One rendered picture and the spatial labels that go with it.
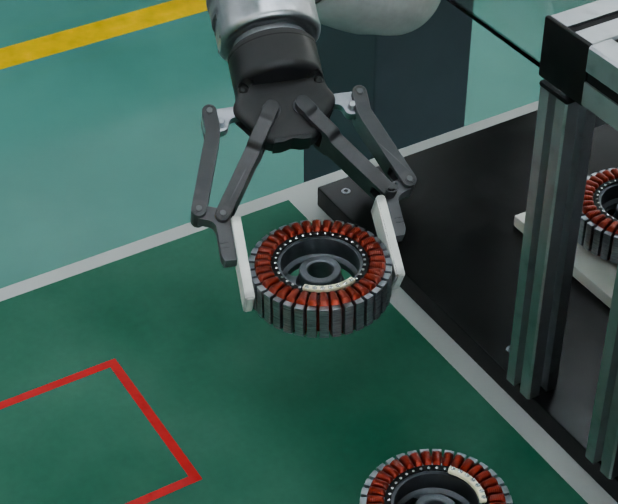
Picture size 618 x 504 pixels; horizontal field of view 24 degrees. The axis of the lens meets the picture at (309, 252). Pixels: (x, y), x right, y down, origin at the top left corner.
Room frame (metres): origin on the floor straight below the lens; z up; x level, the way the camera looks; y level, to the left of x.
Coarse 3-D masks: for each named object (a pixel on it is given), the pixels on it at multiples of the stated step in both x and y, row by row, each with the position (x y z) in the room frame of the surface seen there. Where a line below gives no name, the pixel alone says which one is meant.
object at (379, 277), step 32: (320, 224) 0.92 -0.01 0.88; (352, 224) 0.93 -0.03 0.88; (256, 256) 0.88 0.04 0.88; (288, 256) 0.90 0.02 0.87; (320, 256) 0.90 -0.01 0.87; (352, 256) 0.90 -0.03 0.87; (384, 256) 0.88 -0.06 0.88; (256, 288) 0.86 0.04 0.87; (288, 288) 0.84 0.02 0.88; (320, 288) 0.84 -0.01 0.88; (352, 288) 0.84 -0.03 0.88; (384, 288) 0.85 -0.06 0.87; (288, 320) 0.83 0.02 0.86; (320, 320) 0.82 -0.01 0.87; (352, 320) 0.83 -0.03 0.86
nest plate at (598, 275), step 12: (516, 216) 1.06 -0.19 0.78; (576, 252) 1.01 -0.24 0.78; (588, 252) 1.01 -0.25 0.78; (576, 264) 0.99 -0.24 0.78; (588, 264) 0.99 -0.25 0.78; (600, 264) 0.99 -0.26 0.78; (612, 264) 0.99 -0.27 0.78; (576, 276) 0.99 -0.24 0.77; (588, 276) 0.98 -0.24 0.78; (600, 276) 0.98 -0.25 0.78; (612, 276) 0.98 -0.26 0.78; (588, 288) 0.97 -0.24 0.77; (600, 288) 0.96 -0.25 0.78; (612, 288) 0.96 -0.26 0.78
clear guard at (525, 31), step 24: (456, 0) 0.95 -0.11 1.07; (480, 0) 0.95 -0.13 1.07; (504, 0) 0.95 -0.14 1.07; (528, 0) 0.95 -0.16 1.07; (552, 0) 0.95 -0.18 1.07; (576, 0) 0.95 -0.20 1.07; (480, 24) 0.93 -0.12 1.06; (504, 24) 0.92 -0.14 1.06; (528, 24) 0.92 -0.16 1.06; (528, 48) 0.89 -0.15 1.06
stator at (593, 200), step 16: (592, 176) 1.08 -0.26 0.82; (608, 176) 1.08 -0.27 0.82; (592, 192) 1.05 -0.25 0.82; (608, 192) 1.06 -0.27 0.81; (592, 208) 1.03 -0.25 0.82; (608, 208) 1.06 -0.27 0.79; (592, 224) 1.01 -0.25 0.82; (608, 224) 1.01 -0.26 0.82; (592, 240) 1.01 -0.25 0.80; (608, 240) 0.99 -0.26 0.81; (608, 256) 1.00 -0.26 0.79
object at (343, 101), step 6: (336, 96) 1.01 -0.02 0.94; (342, 96) 1.01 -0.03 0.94; (348, 96) 1.02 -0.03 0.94; (336, 102) 1.01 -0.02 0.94; (342, 102) 1.01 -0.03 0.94; (348, 102) 1.01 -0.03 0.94; (354, 102) 1.00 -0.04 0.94; (336, 108) 1.01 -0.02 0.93; (342, 108) 1.01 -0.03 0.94; (348, 108) 1.00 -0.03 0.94; (354, 108) 1.00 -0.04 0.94; (348, 114) 1.00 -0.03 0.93; (354, 114) 1.00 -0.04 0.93
